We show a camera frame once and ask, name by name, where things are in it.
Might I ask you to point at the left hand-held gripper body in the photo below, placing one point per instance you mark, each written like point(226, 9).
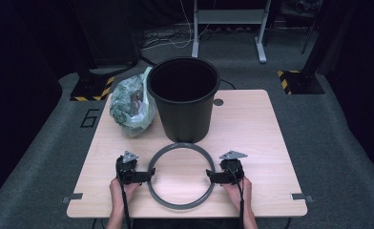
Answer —
point(126, 167)

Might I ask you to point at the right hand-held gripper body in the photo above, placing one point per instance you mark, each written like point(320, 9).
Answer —
point(234, 167)

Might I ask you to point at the translucent trash bag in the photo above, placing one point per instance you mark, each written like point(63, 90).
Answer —
point(131, 106)

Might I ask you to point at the black ribbed trash bin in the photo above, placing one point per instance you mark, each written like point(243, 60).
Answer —
point(185, 120)

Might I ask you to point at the person's left hand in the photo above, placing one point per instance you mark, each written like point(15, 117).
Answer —
point(118, 194)

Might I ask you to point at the person's right hand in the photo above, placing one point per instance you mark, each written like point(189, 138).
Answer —
point(245, 194)

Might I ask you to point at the grey table grommet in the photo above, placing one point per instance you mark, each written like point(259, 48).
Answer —
point(218, 102)

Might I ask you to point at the black striped stand base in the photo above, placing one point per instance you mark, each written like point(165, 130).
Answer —
point(302, 83)
point(89, 87)

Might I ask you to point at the dark curtain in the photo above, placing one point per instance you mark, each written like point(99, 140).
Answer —
point(16, 95)
point(363, 79)

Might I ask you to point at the white metal stand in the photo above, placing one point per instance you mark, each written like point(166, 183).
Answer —
point(228, 16)

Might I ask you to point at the grey table bracket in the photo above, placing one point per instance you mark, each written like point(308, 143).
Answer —
point(72, 197)
point(302, 197)

